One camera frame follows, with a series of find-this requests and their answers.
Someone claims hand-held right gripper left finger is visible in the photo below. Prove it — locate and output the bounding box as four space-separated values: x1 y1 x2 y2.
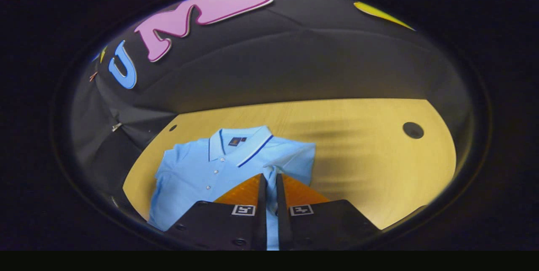
164 173 268 251

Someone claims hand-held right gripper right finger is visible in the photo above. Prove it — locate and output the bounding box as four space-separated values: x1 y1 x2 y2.
276 173 382 251

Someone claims light blue T-shirt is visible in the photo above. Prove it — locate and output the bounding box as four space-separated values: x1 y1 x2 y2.
147 125 316 251

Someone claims black backdrop cloth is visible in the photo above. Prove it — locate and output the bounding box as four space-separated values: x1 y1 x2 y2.
67 0 478 229

